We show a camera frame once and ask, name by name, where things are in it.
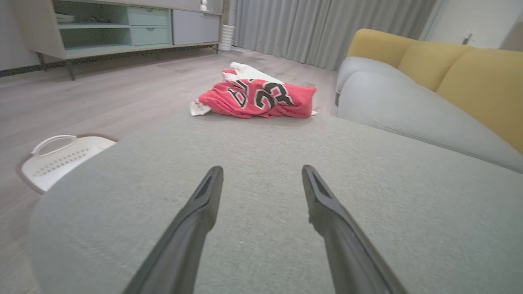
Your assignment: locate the grey sofa seat cushion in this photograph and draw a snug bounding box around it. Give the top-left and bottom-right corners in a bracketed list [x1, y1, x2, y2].
[335, 56, 523, 174]

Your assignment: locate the white ribbed floor vase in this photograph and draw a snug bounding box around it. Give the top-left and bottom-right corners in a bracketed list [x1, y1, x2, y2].
[219, 24, 236, 52]

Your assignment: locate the yellow sofa back cushion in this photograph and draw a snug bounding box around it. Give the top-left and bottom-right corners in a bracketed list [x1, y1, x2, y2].
[398, 41, 476, 92]
[436, 48, 523, 154]
[347, 28, 415, 69]

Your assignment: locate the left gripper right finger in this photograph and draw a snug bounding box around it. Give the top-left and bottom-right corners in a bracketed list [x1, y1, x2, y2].
[302, 165, 409, 294]

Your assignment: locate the grey green sideboard cabinet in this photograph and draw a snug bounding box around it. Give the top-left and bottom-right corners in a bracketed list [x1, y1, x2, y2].
[10, 0, 224, 81]

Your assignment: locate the grey curtain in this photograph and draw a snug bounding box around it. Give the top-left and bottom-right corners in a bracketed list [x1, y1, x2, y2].
[228, 0, 438, 71]

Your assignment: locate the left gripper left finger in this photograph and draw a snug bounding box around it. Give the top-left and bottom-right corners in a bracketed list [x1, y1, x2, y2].
[123, 165, 224, 294]

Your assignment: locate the grey sideboard door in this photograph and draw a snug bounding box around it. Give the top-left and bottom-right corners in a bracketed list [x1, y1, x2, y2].
[172, 9, 221, 45]

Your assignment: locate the white laundry basket brown rim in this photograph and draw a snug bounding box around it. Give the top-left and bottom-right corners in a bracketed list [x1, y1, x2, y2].
[16, 133, 119, 194]

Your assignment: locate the red jersey with number 23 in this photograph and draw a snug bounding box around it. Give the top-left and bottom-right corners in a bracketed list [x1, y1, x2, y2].
[189, 62, 318, 119]

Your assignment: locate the green sideboard drawer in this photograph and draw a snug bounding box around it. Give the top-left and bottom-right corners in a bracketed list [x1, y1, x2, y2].
[130, 27, 171, 46]
[128, 6, 170, 27]

